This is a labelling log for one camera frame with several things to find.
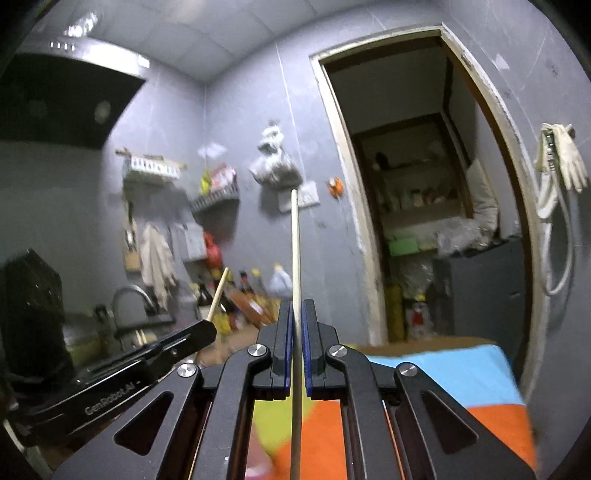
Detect bamboo chopstick paired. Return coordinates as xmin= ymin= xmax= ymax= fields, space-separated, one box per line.
xmin=193 ymin=266 xmax=230 ymax=365
xmin=290 ymin=189 xmax=304 ymax=480

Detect kitchen faucet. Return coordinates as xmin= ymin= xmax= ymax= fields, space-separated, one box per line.
xmin=110 ymin=284 xmax=175 ymax=340

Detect large oil jug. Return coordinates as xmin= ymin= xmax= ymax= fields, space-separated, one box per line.
xmin=267 ymin=264 xmax=293 ymax=300

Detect dark soy sauce bottle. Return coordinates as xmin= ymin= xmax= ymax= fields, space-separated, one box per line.
xmin=239 ymin=270 xmax=256 ymax=299

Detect hanging beige towel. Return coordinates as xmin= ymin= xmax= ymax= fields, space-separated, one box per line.
xmin=139 ymin=222 xmax=176 ymax=311

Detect multicolour striped cloth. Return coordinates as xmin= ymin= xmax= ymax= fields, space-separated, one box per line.
xmin=244 ymin=338 xmax=539 ymax=480

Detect dark grey cabinet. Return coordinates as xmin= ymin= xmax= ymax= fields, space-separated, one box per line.
xmin=427 ymin=237 xmax=526 ymax=362

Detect hanging plastic bag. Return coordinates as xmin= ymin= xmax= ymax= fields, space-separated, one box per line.
xmin=249 ymin=121 xmax=303 ymax=190

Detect black range hood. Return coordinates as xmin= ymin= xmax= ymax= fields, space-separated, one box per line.
xmin=1 ymin=36 xmax=150 ymax=149

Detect wall spice rack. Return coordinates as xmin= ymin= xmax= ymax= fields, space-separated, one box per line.
xmin=190 ymin=164 xmax=239 ymax=214

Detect white gloves on wall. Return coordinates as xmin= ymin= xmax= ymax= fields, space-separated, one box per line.
xmin=535 ymin=123 xmax=589 ymax=221

